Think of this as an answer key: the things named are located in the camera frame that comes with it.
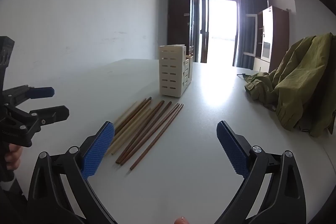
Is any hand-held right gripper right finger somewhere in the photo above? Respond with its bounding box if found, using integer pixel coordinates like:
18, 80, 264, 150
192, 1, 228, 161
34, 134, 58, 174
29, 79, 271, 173
215, 120, 307, 224

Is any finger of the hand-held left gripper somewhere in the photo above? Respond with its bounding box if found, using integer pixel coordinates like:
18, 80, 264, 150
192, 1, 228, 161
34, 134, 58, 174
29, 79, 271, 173
2, 85, 55, 107
5, 105, 70, 148

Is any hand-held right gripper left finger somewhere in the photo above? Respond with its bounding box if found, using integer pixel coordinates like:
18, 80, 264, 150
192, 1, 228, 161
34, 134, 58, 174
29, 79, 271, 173
26, 121, 118, 224

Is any row of wooden chopsticks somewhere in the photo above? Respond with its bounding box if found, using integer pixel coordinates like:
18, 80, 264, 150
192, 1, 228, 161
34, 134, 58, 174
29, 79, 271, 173
105, 97, 184, 170

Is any cream slotted utensil holder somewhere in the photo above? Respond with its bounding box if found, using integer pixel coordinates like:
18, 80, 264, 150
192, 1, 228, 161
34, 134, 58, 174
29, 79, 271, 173
159, 44, 194, 97

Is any person's left hand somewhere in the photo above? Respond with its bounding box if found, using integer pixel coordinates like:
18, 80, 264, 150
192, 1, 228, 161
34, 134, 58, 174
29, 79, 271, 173
5, 145, 23, 170

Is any olive green jacket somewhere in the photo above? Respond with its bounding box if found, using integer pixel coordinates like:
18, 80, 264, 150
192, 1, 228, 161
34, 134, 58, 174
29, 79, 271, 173
244, 32, 336, 138

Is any grey curtain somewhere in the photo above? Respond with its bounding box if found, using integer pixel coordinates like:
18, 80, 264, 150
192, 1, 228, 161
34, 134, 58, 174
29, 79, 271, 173
233, 0, 269, 69

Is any wooden glass-door cabinet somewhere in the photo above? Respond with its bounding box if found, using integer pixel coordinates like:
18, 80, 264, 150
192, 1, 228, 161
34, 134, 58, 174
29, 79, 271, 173
253, 6, 290, 74

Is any glass balcony door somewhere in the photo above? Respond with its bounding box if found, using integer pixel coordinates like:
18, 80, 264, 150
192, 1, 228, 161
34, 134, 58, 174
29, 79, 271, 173
199, 0, 240, 65

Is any dark wooden wardrobe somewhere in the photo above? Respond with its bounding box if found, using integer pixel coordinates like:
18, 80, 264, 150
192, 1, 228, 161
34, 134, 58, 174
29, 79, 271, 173
168, 0, 200, 62

